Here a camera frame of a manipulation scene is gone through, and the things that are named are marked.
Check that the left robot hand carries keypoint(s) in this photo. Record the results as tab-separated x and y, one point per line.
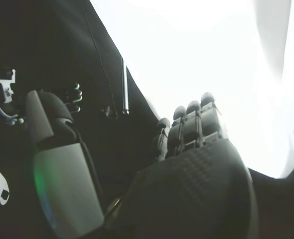
187	194

